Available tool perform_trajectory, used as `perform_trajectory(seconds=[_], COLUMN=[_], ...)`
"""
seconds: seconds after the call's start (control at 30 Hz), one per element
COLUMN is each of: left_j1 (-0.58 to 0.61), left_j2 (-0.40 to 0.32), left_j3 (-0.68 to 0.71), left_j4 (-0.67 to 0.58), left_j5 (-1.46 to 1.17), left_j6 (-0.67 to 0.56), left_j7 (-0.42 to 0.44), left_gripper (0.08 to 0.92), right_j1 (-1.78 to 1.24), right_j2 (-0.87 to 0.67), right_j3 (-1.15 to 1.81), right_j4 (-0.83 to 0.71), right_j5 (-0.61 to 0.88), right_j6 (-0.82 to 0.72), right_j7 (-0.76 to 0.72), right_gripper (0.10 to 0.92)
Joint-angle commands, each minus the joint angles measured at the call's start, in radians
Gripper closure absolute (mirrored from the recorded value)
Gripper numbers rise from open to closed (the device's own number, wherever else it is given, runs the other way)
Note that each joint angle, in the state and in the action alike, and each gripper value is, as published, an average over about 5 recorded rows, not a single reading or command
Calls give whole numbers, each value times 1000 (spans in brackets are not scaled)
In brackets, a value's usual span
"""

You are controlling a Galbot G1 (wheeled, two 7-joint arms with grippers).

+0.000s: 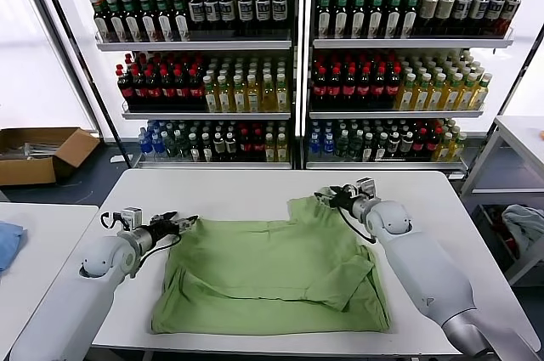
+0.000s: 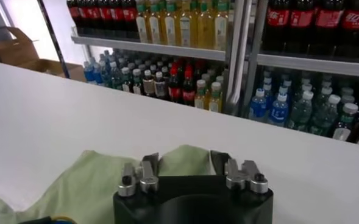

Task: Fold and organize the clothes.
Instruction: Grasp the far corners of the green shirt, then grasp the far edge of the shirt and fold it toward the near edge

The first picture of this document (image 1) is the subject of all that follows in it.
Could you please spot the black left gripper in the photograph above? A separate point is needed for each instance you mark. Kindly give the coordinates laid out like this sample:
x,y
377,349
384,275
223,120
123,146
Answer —
x,y
163,227

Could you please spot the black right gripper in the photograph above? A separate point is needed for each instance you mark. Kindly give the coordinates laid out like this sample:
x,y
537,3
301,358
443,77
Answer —
x,y
344,199

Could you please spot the green polo shirt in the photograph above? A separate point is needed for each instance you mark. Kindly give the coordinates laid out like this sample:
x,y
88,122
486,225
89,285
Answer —
x,y
263,259

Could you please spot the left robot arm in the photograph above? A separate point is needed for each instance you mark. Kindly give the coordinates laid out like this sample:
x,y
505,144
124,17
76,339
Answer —
x,y
64,306

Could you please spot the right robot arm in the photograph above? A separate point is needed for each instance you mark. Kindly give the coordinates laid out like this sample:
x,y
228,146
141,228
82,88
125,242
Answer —
x,y
425,276

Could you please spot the small blue drink bottle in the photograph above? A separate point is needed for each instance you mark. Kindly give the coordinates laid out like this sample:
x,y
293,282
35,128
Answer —
x,y
328,145
315,145
157,145
145,144

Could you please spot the small clear green-tint bottle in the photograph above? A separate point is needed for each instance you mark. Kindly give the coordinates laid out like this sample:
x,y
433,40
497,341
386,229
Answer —
x,y
342,146
183,146

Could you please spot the small dark bottle white cap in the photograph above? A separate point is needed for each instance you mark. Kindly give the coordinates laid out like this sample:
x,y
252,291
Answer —
x,y
393,146
406,145
230,148
381,147
218,148
206,148
368,147
193,148

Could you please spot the small yellow drink bottle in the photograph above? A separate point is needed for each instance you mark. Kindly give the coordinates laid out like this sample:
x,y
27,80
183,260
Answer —
x,y
457,147
281,149
269,149
444,148

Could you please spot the small red-cap cola bottle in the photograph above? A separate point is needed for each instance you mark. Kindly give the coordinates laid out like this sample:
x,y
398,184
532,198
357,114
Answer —
x,y
433,143
420,143
245,148
256,148

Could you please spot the white paper scrap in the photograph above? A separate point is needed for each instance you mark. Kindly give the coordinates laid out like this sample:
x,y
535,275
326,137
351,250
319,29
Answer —
x,y
116,159

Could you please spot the yellow drink bottle white cap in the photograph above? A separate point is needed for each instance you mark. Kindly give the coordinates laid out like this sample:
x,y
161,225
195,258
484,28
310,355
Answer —
x,y
406,96
466,96
421,96
253,98
281,98
480,96
224,98
451,96
436,96
239,98
267,98
210,98

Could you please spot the metal rods in box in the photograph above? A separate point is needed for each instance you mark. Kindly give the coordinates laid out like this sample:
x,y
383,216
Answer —
x,y
38,149

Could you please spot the dark storage bin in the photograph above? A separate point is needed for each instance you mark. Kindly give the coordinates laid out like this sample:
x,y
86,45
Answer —
x,y
489,228

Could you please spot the brown cardboard box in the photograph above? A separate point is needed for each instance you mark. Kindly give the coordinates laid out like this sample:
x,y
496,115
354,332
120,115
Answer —
x,y
25,170

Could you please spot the grey metal shelf rack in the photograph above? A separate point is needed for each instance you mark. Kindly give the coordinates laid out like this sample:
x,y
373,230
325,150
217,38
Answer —
x,y
191,45
404,42

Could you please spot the blue folded garment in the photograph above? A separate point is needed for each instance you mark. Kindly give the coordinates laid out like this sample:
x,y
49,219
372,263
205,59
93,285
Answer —
x,y
10,242

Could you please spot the green-cap dark bottle white label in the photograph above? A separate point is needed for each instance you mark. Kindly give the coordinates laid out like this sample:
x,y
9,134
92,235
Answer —
x,y
166,22
409,15
117,22
182,22
102,24
324,15
149,22
375,15
133,22
341,15
392,15
358,15

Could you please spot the red item in bin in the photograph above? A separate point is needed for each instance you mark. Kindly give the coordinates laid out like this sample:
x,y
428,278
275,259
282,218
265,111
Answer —
x,y
508,241

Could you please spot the white-cap dark bottle navy label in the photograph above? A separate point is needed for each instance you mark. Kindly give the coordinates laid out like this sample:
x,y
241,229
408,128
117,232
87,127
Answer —
x,y
495,11
245,9
262,9
278,9
479,11
195,9
227,9
211,9
510,11
462,11

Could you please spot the grey crumpled cloth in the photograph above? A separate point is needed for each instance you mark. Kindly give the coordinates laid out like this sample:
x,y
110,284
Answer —
x,y
525,224

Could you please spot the white-cap dark bottle beige label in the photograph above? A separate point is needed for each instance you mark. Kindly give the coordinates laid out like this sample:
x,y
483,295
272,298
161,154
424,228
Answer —
x,y
445,11
428,11

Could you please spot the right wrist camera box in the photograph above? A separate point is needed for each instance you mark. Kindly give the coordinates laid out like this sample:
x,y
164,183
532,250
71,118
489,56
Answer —
x,y
366,187

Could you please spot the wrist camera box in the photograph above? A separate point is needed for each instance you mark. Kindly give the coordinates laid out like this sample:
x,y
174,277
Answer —
x,y
132,216
366,187

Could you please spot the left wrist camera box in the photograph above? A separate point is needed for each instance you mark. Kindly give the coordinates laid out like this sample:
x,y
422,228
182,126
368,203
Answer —
x,y
132,216

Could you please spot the white side table metal frame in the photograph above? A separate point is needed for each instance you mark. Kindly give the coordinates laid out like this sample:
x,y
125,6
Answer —
x,y
478,167

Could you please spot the black window frame pole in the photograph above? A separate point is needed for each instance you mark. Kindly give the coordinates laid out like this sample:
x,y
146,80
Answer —
x,y
520,75
91,79

